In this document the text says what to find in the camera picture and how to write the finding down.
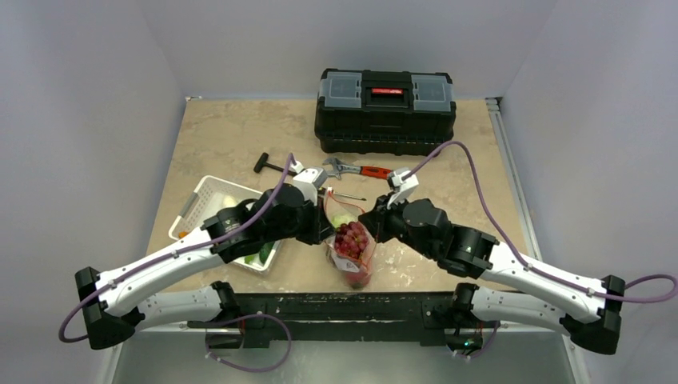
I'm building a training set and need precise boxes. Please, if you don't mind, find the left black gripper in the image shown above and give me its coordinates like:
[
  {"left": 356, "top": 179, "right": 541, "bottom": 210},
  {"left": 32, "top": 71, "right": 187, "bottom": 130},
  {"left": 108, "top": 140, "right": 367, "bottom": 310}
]
[{"left": 264, "top": 193, "right": 336, "bottom": 246}]

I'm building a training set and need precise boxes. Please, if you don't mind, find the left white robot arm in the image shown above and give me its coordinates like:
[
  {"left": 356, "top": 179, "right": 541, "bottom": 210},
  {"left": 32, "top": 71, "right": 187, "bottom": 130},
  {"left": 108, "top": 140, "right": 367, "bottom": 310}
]
[{"left": 67, "top": 182, "right": 333, "bottom": 350}]

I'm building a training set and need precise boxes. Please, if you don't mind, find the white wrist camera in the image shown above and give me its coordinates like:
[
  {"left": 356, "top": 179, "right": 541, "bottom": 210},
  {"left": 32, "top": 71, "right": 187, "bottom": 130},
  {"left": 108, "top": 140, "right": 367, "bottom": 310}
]
[
  {"left": 289, "top": 162, "right": 329, "bottom": 206},
  {"left": 386, "top": 167, "right": 419, "bottom": 209}
]

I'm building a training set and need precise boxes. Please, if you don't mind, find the white plastic basket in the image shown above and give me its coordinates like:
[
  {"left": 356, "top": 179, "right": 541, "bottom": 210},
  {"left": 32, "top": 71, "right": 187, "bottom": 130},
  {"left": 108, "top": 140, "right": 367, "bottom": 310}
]
[{"left": 168, "top": 175, "right": 281, "bottom": 274}]

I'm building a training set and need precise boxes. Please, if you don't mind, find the clear zip top bag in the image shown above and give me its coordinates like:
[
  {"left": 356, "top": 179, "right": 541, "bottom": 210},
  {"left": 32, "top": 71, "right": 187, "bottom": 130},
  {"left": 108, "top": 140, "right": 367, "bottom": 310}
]
[{"left": 324, "top": 188, "right": 377, "bottom": 289}]

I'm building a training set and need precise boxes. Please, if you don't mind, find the yellow black screwdriver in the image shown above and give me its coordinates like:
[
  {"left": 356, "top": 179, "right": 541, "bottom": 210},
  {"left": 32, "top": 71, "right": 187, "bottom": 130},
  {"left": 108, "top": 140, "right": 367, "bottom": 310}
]
[{"left": 332, "top": 192, "right": 367, "bottom": 202}]

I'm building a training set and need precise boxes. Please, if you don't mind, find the black plastic toolbox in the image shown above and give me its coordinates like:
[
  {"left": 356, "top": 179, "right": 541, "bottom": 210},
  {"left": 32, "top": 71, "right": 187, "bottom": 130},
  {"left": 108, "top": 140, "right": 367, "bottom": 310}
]
[{"left": 314, "top": 68, "right": 457, "bottom": 156}]

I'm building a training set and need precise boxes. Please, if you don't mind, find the aluminium frame rail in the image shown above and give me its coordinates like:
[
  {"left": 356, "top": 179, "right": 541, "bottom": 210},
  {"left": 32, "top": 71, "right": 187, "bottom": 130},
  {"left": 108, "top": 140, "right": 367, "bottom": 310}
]
[{"left": 109, "top": 295, "right": 577, "bottom": 335}]

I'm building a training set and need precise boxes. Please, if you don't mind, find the adjustable wrench red handle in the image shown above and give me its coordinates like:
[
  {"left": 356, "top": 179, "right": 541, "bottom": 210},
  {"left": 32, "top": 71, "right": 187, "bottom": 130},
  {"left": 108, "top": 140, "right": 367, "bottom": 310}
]
[{"left": 322, "top": 157, "right": 392, "bottom": 180}]

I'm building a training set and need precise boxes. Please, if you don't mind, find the white radish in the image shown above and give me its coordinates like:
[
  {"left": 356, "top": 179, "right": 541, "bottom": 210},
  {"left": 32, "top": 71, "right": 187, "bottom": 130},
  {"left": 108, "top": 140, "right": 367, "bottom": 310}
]
[{"left": 221, "top": 194, "right": 240, "bottom": 208}]

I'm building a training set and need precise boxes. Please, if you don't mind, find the light red grape bunch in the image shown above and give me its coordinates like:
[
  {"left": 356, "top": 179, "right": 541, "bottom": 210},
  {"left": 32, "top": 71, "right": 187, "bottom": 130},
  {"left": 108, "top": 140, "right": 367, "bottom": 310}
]
[{"left": 333, "top": 222, "right": 371, "bottom": 260}]

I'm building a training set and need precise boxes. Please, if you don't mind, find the green cucumber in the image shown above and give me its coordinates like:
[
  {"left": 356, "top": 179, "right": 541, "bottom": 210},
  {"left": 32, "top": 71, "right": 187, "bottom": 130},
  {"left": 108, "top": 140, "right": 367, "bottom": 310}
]
[{"left": 258, "top": 242, "right": 275, "bottom": 266}]

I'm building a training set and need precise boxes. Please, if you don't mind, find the green cabbage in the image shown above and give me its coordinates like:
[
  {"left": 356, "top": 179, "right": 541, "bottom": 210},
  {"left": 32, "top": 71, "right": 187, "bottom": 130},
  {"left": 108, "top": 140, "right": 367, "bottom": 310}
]
[{"left": 330, "top": 213, "right": 357, "bottom": 229}]

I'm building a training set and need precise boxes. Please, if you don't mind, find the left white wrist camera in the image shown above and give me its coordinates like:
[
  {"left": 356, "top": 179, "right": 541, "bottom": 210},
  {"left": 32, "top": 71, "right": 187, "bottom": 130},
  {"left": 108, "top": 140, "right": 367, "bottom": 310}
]
[{"left": 289, "top": 162, "right": 329, "bottom": 206}]

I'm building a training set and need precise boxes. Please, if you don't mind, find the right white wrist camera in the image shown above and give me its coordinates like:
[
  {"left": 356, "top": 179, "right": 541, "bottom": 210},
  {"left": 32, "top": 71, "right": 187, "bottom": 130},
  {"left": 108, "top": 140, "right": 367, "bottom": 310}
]
[{"left": 386, "top": 167, "right": 419, "bottom": 209}]

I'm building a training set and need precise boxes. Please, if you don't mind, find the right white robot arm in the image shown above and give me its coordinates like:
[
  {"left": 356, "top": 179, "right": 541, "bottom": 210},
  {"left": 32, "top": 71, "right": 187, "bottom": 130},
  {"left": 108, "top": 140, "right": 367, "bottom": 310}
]
[{"left": 358, "top": 196, "right": 625, "bottom": 355}]

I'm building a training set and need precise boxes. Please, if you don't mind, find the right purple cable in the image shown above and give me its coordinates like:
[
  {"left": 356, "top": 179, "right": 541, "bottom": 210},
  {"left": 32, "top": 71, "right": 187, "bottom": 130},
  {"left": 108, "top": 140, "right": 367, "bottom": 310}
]
[{"left": 405, "top": 140, "right": 678, "bottom": 304}]

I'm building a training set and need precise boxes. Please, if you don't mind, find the black hammer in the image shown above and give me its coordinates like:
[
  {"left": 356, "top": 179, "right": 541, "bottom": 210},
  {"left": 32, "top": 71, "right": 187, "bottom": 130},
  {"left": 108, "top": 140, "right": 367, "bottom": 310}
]
[{"left": 253, "top": 152, "right": 285, "bottom": 174}]

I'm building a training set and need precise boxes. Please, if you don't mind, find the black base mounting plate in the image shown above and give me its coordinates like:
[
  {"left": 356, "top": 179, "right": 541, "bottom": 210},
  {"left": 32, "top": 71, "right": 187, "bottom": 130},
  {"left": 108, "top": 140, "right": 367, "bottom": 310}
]
[{"left": 188, "top": 292, "right": 496, "bottom": 348}]

